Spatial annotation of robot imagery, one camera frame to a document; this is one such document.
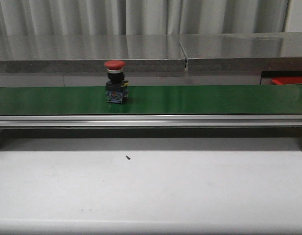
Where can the red mushroom push button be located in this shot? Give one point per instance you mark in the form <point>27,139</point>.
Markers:
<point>116,90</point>

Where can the green conveyor belt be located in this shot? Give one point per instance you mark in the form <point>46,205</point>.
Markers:
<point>159,100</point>

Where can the grey right back bench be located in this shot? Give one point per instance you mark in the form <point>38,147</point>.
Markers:
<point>243,52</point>

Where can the grey bench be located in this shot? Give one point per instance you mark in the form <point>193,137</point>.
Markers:
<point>243,52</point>
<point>87,54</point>

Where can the red plastic bin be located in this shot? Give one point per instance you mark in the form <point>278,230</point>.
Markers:
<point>296,80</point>

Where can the grey left back bench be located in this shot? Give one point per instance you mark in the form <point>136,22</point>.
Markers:
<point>87,54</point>

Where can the grey pleated curtain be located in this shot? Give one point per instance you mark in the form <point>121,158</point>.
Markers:
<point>135,17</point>

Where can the aluminium conveyor frame rail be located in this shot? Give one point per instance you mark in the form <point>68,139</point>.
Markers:
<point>145,121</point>

